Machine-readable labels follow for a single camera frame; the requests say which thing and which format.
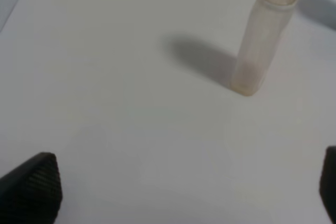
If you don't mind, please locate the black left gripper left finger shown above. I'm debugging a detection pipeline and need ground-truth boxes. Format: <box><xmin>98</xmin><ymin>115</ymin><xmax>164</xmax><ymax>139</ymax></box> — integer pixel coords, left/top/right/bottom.
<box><xmin>1</xmin><ymin>152</ymin><xmax>62</xmax><ymax>223</ymax></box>

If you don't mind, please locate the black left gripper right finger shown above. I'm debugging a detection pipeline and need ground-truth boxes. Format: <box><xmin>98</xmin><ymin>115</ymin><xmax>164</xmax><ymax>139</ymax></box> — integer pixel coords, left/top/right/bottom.
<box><xmin>319</xmin><ymin>146</ymin><xmax>336</xmax><ymax>223</ymax></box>

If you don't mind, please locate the clear plastic drink bottle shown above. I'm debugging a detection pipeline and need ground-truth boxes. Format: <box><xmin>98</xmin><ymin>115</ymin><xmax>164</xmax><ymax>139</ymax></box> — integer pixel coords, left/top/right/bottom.
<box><xmin>230</xmin><ymin>0</ymin><xmax>297</xmax><ymax>96</ymax></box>

